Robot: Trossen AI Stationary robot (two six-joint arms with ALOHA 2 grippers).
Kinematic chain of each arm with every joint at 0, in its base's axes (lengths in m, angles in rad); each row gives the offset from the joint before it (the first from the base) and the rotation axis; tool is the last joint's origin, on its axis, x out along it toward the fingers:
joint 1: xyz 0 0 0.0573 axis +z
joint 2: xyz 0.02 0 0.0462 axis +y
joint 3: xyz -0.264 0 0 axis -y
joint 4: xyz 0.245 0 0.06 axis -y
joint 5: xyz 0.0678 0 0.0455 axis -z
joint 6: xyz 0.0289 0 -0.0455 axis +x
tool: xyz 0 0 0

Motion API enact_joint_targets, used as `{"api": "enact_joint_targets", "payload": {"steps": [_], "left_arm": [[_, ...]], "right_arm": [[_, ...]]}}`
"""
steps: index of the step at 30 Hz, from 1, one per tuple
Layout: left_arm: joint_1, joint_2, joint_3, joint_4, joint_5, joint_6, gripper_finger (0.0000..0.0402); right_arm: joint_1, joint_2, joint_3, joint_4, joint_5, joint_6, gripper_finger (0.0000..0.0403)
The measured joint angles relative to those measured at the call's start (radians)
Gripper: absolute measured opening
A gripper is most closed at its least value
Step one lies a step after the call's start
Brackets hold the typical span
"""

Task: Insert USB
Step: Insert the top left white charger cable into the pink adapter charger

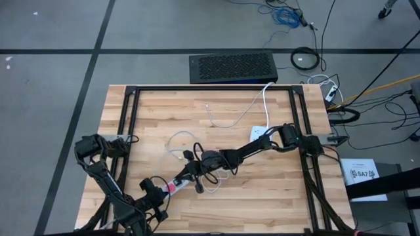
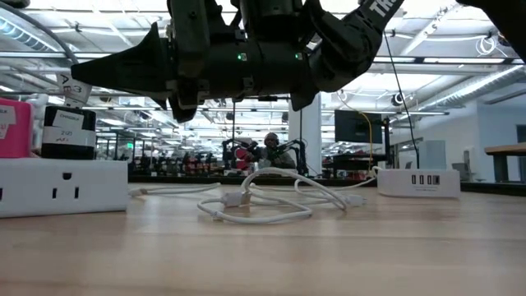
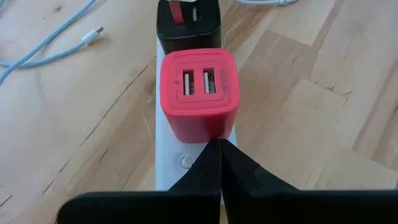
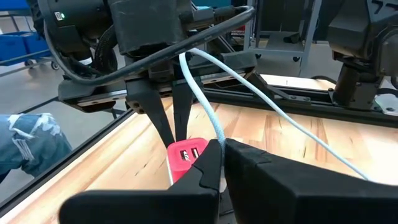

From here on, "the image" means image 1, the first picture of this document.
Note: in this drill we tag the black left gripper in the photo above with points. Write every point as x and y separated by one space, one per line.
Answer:
147 204

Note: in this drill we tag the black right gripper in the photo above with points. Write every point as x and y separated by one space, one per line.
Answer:
195 170

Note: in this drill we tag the black charger with white label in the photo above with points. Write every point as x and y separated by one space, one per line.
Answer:
178 182

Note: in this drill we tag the white USB charging hub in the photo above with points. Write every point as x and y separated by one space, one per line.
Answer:
257 132

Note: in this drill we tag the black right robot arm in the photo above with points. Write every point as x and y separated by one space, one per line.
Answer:
249 149

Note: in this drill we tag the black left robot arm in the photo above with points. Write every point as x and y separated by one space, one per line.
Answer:
101 177

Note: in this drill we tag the black computer case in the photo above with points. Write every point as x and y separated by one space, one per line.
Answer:
233 67

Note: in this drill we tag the white floor power strip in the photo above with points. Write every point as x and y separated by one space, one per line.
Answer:
331 93

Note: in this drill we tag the white booklet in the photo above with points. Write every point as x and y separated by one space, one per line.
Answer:
361 183

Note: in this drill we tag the black power adapter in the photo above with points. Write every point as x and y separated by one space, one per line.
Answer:
303 19

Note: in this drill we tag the black beam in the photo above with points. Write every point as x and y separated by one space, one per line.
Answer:
387 183

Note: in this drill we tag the chair leg caster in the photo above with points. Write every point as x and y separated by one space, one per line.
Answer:
384 13

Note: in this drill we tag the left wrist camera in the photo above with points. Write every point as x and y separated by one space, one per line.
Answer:
147 185

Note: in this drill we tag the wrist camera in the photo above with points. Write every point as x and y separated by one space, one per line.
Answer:
188 155
147 185

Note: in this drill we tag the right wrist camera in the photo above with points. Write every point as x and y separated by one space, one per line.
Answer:
188 155

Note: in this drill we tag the black aluminium table frame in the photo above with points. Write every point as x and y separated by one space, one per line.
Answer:
213 88

